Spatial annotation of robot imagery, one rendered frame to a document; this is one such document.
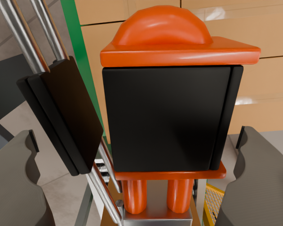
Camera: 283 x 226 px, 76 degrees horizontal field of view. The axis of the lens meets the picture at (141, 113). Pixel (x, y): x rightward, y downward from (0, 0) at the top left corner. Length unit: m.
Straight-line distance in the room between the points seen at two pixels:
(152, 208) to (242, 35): 0.81
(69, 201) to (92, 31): 2.01
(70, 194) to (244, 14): 2.21
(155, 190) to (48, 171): 2.01
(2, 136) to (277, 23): 1.19
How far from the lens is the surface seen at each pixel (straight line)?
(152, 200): 0.19
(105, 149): 0.16
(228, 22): 0.87
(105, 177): 1.23
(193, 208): 0.88
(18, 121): 1.89
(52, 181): 2.27
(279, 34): 0.98
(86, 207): 1.57
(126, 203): 0.18
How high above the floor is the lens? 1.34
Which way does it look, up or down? 61 degrees down
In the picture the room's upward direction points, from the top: 179 degrees clockwise
